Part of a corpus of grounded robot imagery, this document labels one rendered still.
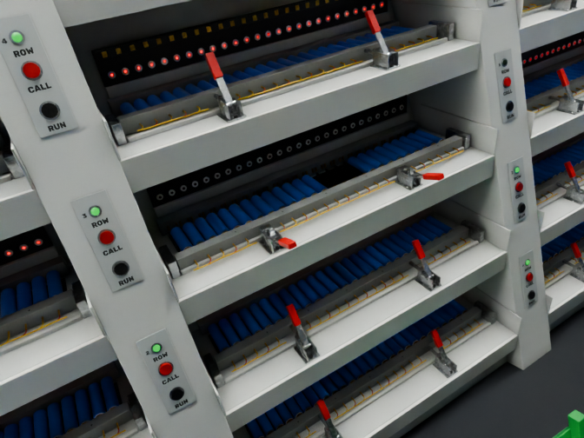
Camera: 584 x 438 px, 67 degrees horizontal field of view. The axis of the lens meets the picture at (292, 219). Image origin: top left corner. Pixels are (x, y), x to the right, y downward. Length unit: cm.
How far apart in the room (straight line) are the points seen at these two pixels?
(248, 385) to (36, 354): 30
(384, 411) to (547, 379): 37
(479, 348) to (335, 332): 36
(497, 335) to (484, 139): 42
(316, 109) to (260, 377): 42
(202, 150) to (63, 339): 30
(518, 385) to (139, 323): 78
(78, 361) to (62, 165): 24
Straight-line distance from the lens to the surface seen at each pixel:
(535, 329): 110
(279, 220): 68
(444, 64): 80
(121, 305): 60
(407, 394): 93
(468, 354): 101
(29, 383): 64
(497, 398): 106
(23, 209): 58
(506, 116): 89
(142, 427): 74
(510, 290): 101
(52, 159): 56
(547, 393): 107
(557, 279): 121
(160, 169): 58
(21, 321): 68
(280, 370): 74
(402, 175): 77
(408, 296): 83
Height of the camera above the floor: 73
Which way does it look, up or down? 18 degrees down
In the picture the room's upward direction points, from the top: 17 degrees counter-clockwise
